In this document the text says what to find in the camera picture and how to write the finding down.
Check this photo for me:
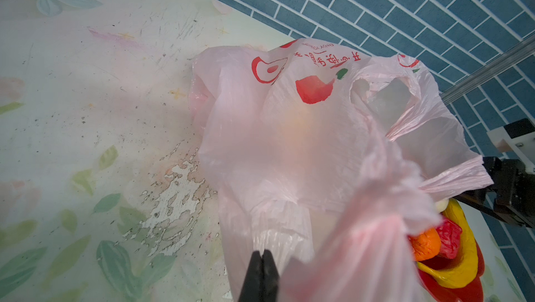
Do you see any red flower-shaped plate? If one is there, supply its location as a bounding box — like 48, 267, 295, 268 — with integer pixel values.
419, 244, 485, 302

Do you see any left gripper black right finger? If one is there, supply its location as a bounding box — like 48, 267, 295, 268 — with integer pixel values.
262, 250, 279, 302

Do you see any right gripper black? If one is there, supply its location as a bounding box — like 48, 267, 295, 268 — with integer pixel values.
454, 157, 534, 228

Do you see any orange fruit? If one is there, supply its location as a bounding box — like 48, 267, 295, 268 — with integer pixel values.
408, 228, 442, 262

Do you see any red apple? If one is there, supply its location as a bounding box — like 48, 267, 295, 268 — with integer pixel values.
436, 218, 463, 260

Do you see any yellow banana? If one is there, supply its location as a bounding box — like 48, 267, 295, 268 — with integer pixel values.
417, 199, 479, 289

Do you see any beige pear fruit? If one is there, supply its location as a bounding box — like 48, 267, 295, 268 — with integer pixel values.
435, 199, 449, 214

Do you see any pink plastic fruit bag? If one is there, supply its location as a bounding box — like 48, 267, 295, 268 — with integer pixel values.
189, 38, 492, 301

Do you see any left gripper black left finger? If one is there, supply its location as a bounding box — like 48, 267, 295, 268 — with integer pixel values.
238, 250, 264, 302

